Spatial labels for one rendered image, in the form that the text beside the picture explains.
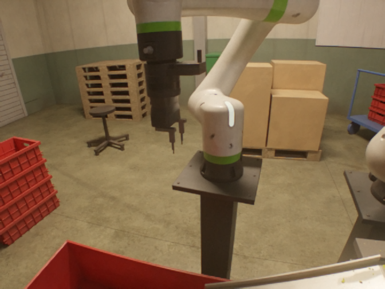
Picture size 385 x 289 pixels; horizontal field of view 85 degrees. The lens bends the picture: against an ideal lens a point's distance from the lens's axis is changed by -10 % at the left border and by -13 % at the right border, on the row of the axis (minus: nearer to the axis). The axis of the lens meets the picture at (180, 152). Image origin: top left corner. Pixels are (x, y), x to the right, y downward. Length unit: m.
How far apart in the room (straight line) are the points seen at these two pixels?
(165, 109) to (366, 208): 0.61
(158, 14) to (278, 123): 2.36
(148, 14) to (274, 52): 4.21
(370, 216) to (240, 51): 0.63
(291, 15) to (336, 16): 4.02
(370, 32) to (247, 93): 2.90
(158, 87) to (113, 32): 4.99
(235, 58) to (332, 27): 3.96
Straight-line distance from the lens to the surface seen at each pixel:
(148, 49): 0.46
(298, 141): 2.84
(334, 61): 4.81
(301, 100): 2.69
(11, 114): 6.05
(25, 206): 2.23
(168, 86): 0.49
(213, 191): 0.72
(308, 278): 0.53
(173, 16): 0.48
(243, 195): 0.71
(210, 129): 0.69
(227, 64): 0.84
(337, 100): 4.97
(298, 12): 0.76
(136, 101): 4.12
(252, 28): 0.87
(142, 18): 0.48
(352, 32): 4.84
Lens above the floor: 1.35
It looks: 27 degrees down
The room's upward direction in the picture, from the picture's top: 3 degrees counter-clockwise
